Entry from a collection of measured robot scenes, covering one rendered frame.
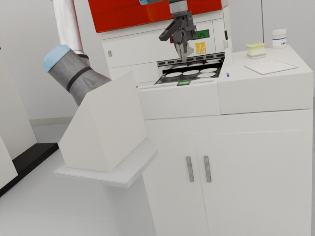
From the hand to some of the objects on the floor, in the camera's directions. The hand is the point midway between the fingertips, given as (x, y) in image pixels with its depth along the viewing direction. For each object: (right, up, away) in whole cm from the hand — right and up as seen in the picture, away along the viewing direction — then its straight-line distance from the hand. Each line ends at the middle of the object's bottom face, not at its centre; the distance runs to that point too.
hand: (183, 60), depth 123 cm
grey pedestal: (-17, -118, 0) cm, 119 cm away
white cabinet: (+27, -88, +55) cm, 108 cm away
